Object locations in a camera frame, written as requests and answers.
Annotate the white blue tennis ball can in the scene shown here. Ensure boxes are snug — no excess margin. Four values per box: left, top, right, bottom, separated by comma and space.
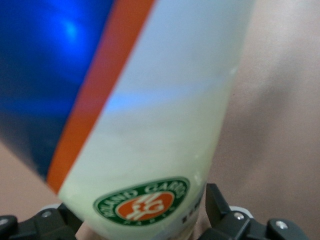
0, 0, 255, 240

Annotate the brown table mat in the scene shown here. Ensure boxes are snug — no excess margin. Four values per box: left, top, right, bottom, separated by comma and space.
0, 0, 320, 240

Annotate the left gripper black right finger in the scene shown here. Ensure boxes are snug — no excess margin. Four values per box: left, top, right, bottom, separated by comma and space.
199, 183, 310, 240

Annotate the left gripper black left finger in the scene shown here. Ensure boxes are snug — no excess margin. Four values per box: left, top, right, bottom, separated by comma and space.
0, 202, 83, 240

